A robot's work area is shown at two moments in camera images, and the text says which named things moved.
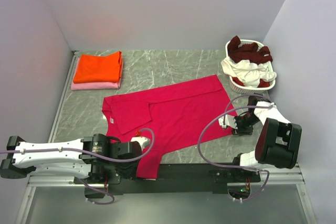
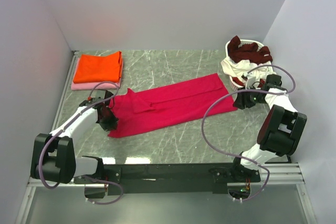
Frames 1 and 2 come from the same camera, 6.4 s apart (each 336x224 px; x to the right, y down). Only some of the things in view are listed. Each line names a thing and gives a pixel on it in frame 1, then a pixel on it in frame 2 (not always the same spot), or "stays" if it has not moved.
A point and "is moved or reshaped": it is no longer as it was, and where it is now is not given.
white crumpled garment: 251,73 stays
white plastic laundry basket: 262,88 stays
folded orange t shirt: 92,68 stays
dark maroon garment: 248,51 stays
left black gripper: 129,173 -> 109,125
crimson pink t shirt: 180,116 is moved or reshaped
